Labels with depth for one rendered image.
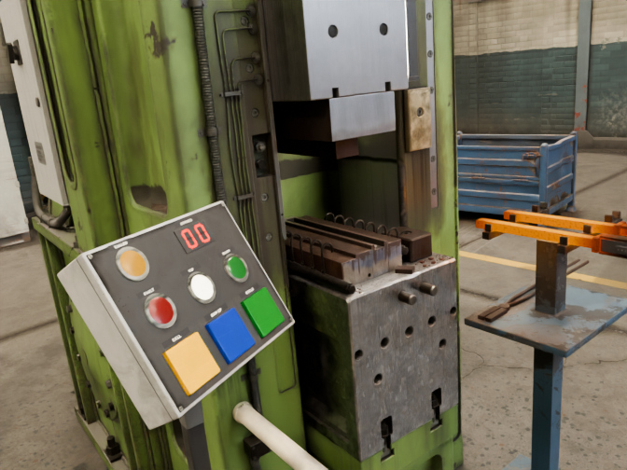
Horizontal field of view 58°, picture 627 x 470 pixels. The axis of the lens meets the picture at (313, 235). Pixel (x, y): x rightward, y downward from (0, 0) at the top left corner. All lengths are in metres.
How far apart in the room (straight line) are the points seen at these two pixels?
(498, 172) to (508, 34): 4.88
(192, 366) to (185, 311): 0.09
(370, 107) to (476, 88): 8.65
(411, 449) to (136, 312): 1.00
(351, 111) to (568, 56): 8.05
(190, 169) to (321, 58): 0.37
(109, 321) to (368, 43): 0.84
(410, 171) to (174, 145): 0.72
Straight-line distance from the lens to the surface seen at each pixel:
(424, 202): 1.73
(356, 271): 1.39
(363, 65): 1.35
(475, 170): 5.18
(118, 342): 0.90
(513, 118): 9.71
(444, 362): 1.64
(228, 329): 0.98
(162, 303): 0.92
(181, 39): 1.26
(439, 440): 1.76
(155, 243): 0.97
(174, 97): 1.25
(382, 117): 1.38
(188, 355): 0.91
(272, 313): 1.07
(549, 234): 1.52
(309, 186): 1.86
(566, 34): 9.29
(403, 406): 1.57
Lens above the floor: 1.42
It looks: 16 degrees down
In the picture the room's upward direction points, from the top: 5 degrees counter-clockwise
